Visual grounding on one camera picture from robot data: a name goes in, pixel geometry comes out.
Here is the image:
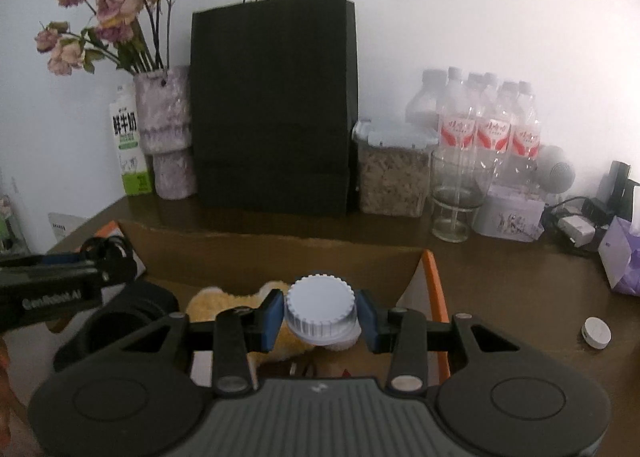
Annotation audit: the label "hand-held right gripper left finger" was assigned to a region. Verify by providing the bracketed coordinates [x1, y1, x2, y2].
[120, 289, 285, 395]

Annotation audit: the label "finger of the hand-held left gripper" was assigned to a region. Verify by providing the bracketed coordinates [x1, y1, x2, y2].
[75, 256, 138, 294]
[0, 252, 99, 275]

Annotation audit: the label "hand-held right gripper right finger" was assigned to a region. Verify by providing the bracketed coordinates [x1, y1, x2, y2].
[356, 289, 523, 393]

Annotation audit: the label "white ribbed plastic lid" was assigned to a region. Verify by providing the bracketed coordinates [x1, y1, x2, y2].
[283, 275, 360, 344]

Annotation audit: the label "yellow and white plush toy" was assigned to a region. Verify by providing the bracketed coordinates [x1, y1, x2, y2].
[186, 279, 362, 364]

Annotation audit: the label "orange cardboard box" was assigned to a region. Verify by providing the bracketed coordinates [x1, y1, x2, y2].
[45, 220, 454, 384]

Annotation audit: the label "wooden desktop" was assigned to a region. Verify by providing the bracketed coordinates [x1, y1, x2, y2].
[0, 191, 640, 457]

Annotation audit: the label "white and green milk carton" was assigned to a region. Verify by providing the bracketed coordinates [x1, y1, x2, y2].
[108, 84, 155, 197]

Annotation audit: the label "clear drinking glass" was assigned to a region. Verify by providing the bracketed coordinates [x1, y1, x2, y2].
[429, 144, 496, 243]

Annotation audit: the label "purple mottled vase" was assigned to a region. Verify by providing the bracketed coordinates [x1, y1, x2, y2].
[132, 64, 197, 200]

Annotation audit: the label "clear oat container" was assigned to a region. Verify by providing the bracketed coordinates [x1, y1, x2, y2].
[352, 118, 437, 217]

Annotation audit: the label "white printed gift box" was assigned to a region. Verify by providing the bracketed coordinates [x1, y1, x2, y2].
[472, 184, 546, 242]

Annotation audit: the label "black paper bag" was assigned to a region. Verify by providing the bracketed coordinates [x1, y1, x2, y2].
[190, 0, 360, 217]

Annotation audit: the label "small white round case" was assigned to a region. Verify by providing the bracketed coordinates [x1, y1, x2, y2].
[580, 316, 612, 350]

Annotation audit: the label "pack of water bottles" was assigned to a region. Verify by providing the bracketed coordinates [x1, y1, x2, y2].
[405, 66, 544, 189]

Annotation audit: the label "grey round desk fan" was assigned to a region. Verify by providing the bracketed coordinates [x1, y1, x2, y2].
[534, 144, 576, 196]

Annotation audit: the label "white and purple tissue box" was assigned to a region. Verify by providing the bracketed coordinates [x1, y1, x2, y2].
[597, 180, 640, 297]

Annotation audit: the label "dried pink flowers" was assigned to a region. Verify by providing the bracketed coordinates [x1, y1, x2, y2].
[35, 0, 179, 76]

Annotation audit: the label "black upright box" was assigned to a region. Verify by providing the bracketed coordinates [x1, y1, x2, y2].
[607, 160, 632, 204]

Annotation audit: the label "white charger with cable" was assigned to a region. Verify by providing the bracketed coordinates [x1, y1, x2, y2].
[542, 210, 601, 257]

